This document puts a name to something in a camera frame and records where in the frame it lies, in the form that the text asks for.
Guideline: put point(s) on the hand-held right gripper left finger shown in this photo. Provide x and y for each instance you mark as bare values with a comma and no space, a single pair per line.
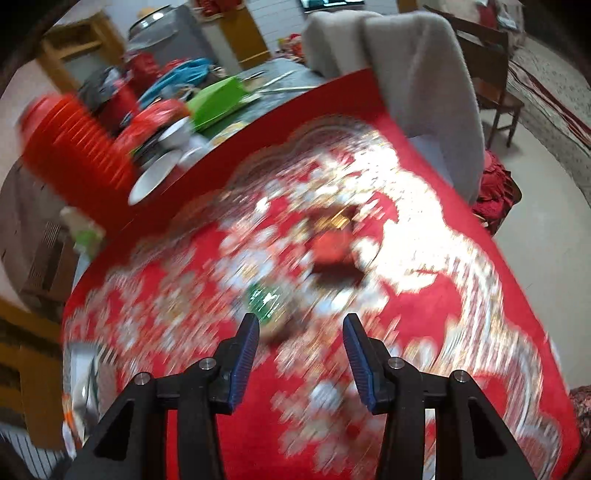
244,364

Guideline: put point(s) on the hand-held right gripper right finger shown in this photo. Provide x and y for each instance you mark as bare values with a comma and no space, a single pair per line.
358,364

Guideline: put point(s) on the small green snack packet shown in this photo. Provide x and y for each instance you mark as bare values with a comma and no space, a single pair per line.
265,300

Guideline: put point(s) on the red gold floral tablecloth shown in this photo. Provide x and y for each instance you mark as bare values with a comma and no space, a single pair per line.
415,323

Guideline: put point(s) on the red snack packet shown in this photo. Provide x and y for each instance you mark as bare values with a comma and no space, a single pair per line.
334,249

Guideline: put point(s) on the white plate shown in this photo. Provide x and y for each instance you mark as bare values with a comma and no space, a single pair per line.
154,177

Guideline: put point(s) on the green white tissue box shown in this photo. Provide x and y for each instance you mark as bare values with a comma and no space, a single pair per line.
83,230

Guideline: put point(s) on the yellow wooden chair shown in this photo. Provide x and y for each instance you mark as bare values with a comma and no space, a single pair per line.
32,369

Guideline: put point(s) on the red cloth pile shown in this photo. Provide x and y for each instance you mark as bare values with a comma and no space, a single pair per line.
496,194

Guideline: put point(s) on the white radiator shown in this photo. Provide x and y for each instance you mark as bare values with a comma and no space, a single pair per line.
27,454

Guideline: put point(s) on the white bowl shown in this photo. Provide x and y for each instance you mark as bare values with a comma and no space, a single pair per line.
175,134

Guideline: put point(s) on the red plastic bag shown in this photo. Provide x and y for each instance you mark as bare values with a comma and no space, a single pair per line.
152,122

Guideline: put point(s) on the bright green box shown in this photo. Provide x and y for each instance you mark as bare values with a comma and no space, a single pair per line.
219,101

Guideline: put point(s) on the red ribbed pitcher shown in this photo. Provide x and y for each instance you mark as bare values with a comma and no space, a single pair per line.
78,157

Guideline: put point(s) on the grey padded chair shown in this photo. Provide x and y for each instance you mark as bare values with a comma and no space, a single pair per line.
425,92
332,41

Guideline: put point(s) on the blue bag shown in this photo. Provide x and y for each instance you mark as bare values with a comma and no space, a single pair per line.
175,78

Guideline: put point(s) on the black plastic bag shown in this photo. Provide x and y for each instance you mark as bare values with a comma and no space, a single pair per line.
99,83

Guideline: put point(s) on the dark wooden chair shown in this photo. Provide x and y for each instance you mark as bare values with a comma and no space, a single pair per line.
489,69

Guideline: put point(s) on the patterned bed blanket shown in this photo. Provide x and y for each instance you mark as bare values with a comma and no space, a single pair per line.
554,106

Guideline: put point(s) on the metal pot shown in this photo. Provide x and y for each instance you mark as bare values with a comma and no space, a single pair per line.
152,23

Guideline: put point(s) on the television screen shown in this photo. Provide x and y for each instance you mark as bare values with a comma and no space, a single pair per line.
332,3

